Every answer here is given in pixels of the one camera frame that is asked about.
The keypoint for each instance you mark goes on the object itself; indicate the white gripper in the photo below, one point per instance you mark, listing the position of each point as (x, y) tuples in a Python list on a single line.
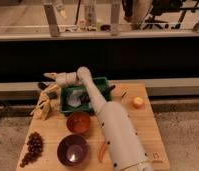
[(63, 79)]

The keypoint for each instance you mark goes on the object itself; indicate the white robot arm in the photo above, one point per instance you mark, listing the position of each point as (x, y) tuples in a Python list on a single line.
[(125, 148)]

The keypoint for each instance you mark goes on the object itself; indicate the yellow banana bunch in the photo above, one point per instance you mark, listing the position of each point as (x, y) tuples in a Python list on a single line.
[(43, 106)]

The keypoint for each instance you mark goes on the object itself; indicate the green plastic bin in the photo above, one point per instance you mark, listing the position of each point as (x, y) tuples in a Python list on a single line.
[(101, 83)]

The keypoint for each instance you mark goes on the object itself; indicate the orange-brown bowl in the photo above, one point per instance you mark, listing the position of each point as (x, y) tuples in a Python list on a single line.
[(78, 122)]

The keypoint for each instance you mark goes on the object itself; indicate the dark grape bunch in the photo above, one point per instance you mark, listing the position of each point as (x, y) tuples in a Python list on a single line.
[(35, 148)]

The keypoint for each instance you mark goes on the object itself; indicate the purple bowl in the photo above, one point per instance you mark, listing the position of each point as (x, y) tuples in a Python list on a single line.
[(72, 150)]

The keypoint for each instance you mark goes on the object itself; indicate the orange carrot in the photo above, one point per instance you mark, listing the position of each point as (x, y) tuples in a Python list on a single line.
[(102, 152)]

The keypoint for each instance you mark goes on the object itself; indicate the yellow apple half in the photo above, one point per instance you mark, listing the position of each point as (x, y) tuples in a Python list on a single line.
[(138, 102)]

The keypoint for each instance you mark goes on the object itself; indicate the black office chair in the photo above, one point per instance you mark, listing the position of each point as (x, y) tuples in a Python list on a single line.
[(160, 7)]

